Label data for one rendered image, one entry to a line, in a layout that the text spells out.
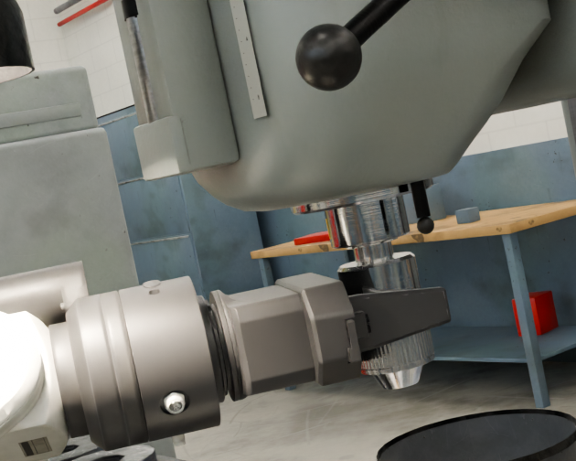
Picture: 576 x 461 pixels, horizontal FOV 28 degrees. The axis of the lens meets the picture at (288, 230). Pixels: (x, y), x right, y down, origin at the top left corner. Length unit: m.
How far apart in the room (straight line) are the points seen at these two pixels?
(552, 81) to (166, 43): 0.24
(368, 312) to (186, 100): 0.16
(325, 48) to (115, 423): 0.24
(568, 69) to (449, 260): 6.21
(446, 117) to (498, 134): 5.82
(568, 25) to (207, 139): 0.22
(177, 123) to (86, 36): 9.72
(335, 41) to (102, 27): 9.52
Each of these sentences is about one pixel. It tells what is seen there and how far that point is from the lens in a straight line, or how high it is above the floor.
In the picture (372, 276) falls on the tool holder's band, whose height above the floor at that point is 1.26.
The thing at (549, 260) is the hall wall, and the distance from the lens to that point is 6.34.
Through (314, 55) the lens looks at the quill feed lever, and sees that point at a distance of 0.51.
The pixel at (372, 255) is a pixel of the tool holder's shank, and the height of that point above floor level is 1.27.
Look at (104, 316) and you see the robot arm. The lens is 0.63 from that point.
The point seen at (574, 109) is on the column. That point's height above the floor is 1.33.
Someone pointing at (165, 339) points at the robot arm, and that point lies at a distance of 0.62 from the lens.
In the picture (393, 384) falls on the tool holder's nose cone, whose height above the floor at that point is 1.20.
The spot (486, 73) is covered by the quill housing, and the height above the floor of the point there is 1.36.
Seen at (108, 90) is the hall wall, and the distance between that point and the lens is 10.08.
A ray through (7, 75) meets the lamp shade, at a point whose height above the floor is 1.40.
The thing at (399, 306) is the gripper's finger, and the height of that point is 1.24.
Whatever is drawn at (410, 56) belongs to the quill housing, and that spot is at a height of 1.37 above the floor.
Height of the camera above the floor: 1.33
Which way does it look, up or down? 3 degrees down
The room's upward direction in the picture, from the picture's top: 12 degrees counter-clockwise
